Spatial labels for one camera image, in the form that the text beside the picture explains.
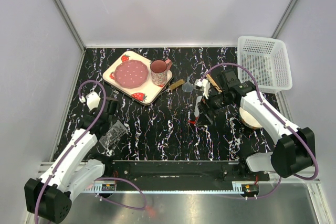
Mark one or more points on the white wash bottle red cap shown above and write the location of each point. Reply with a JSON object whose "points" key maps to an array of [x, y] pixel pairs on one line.
{"points": [[196, 110]]}

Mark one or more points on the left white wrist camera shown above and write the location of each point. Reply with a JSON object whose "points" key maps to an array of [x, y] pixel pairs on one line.
{"points": [[92, 100]]}

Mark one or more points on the cream floral bowl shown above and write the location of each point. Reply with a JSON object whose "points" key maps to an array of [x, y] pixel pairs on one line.
{"points": [[248, 120]]}

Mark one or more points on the cream strawberry tray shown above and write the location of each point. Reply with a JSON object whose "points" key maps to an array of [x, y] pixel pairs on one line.
{"points": [[147, 93]]}

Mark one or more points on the clear test tube rack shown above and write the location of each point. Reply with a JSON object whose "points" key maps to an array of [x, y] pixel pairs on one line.
{"points": [[114, 135]]}

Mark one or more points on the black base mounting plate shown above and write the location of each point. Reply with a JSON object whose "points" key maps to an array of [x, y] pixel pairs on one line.
{"points": [[174, 176]]}

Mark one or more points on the pink patterned mug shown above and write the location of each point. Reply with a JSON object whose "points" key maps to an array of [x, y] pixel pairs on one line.
{"points": [[159, 71]]}

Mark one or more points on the pink dotted plate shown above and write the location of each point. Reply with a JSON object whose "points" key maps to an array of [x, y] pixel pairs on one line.
{"points": [[131, 74]]}

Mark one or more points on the clear plastic funnel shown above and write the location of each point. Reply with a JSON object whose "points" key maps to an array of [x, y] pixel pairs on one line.
{"points": [[187, 86]]}

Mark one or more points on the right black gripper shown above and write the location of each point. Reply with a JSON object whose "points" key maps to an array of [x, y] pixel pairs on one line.
{"points": [[205, 119]]}

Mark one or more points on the wooden test tube clamp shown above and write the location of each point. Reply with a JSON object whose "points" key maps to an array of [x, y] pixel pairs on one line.
{"points": [[213, 83]]}

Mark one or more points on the white plastic basket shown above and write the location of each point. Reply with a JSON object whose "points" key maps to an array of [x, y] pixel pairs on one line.
{"points": [[267, 60]]}

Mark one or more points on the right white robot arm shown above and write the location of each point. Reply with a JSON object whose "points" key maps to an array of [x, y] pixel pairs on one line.
{"points": [[295, 146]]}

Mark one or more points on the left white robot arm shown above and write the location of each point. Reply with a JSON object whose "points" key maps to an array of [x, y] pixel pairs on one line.
{"points": [[51, 195]]}

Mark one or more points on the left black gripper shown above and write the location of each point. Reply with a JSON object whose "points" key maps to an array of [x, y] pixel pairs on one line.
{"points": [[113, 117]]}

